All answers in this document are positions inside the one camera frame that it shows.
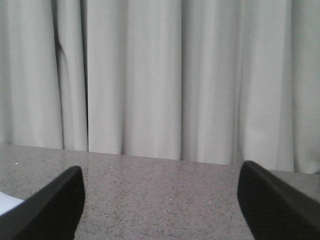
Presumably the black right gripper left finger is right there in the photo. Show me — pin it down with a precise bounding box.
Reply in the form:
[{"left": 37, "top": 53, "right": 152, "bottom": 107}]
[{"left": 0, "top": 166, "right": 84, "bottom": 240}]

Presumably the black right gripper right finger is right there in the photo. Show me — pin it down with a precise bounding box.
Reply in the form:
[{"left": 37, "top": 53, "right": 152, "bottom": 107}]
[{"left": 237, "top": 161, "right": 320, "bottom": 240}]

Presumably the light blue slipper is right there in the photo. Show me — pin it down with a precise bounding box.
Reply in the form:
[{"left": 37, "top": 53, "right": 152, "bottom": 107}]
[{"left": 0, "top": 192, "right": 24, "bottom": 215}]

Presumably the pale grey-green curtain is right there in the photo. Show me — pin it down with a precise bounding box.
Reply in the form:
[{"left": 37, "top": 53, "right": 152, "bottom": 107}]
[{"left": 0, "top": 0, "right": 320, "bottom": 173}]

